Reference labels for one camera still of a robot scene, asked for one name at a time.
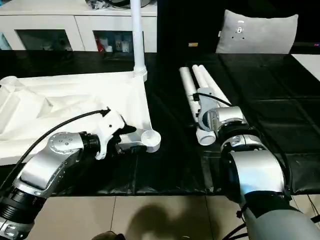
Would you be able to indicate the small tan tag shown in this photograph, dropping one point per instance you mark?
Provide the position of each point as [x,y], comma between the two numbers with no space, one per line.
[193,45]

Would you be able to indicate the grey cushion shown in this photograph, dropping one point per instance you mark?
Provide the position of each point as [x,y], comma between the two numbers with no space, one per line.
[260,35]

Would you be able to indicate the black mat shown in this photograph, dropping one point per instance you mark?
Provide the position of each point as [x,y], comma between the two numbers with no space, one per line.
[275,100]

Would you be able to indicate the grey bag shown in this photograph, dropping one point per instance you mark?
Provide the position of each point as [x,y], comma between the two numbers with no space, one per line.
[120,2]

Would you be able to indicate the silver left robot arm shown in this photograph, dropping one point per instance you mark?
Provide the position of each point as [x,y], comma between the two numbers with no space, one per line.
[50,162]

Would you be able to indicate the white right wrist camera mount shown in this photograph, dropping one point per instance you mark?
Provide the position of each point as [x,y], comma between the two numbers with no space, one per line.
[207,100]

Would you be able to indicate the white cabinet with glass doors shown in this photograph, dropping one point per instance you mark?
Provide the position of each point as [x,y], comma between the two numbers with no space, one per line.
[62,22]

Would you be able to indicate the white plastic table top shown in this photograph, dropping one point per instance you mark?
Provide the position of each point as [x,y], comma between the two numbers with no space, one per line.
[87,90]

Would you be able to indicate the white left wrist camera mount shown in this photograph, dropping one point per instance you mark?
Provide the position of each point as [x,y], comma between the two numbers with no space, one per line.
[111,122]

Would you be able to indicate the white flat panel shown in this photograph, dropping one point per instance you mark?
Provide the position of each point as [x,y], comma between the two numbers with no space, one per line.
[307,63]

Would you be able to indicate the white plastic table leg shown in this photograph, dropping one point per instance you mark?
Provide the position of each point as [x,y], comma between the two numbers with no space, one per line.
[138,37]
[198,77]
[210,80]
[187,82]

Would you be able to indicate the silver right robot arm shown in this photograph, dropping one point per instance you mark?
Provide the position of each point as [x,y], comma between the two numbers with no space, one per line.
[255,170]

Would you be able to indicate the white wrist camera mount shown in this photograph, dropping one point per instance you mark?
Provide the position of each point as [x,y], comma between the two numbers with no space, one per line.
[207,100]
[111,122]

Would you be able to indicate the small white jar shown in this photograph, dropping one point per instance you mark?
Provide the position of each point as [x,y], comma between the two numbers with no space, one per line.
[108,48]

